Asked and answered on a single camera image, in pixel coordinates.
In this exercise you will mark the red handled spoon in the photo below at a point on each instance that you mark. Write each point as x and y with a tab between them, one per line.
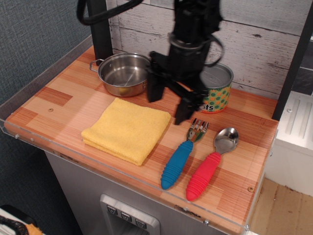
225	141

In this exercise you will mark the white cabinet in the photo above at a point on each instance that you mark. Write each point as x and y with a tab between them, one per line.
290	161

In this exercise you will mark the black left vertical post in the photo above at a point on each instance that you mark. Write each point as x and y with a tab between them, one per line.
101	35

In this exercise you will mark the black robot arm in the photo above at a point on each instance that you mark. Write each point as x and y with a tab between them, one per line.
190	40

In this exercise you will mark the blue handled fork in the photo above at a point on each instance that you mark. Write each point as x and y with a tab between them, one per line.
176	163

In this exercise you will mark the peas and carrots can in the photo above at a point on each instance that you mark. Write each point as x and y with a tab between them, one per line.
218	80

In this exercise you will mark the yellow folded cloth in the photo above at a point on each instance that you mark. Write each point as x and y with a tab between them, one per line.
127	131

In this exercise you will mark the stainless steel pot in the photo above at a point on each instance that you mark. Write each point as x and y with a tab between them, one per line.
124	74

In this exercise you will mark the silver dispenser panel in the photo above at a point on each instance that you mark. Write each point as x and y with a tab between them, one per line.
122	219

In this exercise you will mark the black right vertical post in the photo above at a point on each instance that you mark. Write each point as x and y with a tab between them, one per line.
295	65

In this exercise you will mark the black vertical post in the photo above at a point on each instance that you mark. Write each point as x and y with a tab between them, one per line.
101	35
295	65

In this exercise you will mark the clear acrylic table guard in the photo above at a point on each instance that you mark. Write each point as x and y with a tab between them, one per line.
52	110

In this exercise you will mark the orange and black object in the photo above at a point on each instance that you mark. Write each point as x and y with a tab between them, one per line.
15	222

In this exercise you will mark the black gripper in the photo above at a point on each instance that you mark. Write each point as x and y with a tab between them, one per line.
180	71

